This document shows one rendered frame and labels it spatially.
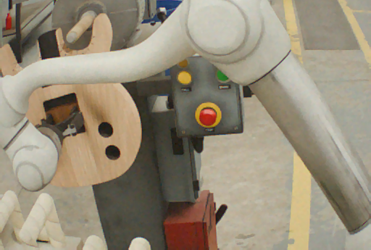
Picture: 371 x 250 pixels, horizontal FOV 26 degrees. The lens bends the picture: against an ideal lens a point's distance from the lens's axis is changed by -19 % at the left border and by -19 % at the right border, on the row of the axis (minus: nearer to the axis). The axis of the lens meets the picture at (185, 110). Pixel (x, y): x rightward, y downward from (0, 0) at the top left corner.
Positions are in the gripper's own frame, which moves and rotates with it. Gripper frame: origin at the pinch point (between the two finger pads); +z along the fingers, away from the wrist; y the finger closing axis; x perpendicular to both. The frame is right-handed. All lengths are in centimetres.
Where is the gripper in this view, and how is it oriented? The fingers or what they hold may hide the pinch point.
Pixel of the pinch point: (63, 117)
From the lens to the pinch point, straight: 212.8
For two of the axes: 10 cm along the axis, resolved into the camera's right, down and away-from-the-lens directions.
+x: -2.6, -9.3, -2.7
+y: 9.6, -2.2, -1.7
